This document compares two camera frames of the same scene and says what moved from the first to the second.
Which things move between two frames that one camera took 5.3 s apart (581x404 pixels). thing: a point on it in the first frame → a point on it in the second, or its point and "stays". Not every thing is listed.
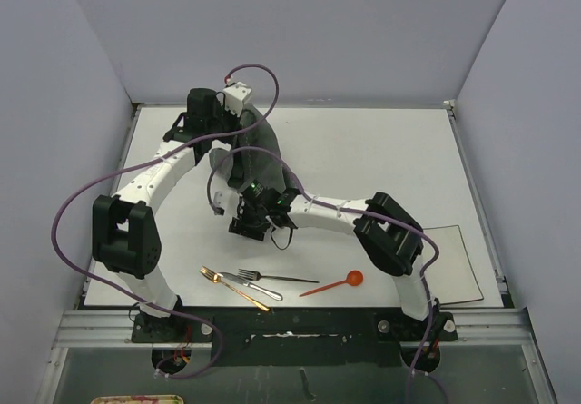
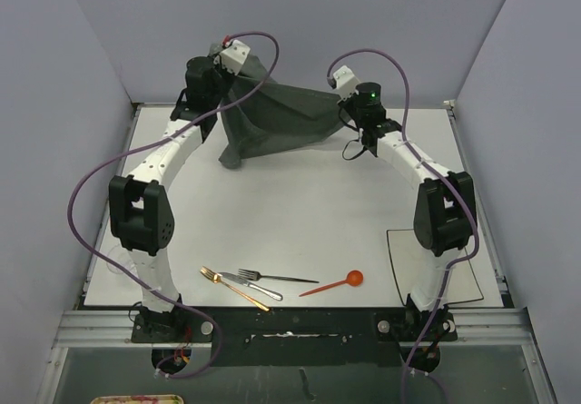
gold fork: x=218 y=278 stays
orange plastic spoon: x=354 y=278 stays
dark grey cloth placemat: x=255 y=155 → x=277 y=115
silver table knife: x=244 y=281 stays
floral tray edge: x=139 y=399 stays
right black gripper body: x=251 y=221 → x=349 y=105
